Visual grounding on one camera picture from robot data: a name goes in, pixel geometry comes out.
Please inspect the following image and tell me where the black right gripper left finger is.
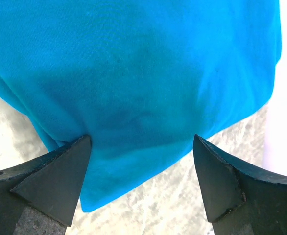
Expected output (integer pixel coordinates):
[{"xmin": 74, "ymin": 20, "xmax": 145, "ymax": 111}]
[{"xmin": 0, "ymin": 136, "xmax": 92, "ymax": 235}]

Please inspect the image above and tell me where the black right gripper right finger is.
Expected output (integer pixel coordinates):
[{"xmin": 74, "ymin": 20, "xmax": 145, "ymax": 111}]
[{"xmin": 193, "ymin": 135, "xmax": 287, "ymax": 235}]

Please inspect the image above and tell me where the blue t shirt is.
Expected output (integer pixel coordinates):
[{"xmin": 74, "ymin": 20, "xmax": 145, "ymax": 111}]
[{"xmin": 0, "ymin": 0, "xmax": 281, "ymax": 212}]

